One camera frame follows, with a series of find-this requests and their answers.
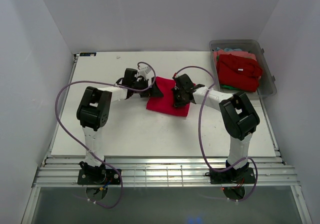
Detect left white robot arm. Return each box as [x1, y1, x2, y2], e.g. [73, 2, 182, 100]
[76, 67, 164, 184]

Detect blue label sticker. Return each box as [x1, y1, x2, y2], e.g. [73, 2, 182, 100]
[79, 52, 97, 57]

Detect crimson red t shirt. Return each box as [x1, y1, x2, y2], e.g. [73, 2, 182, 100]
[146, 76, 190, 118]

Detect pink shirt in bin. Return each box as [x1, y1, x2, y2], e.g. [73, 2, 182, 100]
[212, 50, 257, 61]

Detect aluminium frame rails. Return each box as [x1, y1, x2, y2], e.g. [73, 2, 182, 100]
[33, 156, 300, 188]

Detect light blue shirt in bin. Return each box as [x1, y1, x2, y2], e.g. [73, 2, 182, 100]
[214, 47, 242, 52]

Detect clear plastic bin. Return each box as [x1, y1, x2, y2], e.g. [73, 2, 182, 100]
[209, 39, 277, 99]

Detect folded red shirt in bin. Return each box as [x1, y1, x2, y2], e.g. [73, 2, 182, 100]
[216, 54, 263, 93]

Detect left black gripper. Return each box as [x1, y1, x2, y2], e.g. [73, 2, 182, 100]
[132, 78, 164, 99]

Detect green shirt in bin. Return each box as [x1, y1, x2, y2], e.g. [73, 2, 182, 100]
[220, 85, 238, 91]

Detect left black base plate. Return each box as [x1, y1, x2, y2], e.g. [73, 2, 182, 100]
[77, 169, 122, 185]

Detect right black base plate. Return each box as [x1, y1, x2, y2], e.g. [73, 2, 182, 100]
[204, 167, 256, 184]

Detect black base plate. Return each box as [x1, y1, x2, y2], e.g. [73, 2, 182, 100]
[77, 169, 122, 185]
[204, 167, 256, 184]

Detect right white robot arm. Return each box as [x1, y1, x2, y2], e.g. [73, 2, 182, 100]
[172, 74, 260, 183]

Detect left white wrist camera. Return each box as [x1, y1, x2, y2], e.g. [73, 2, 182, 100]
[138, 66, 153, 80]

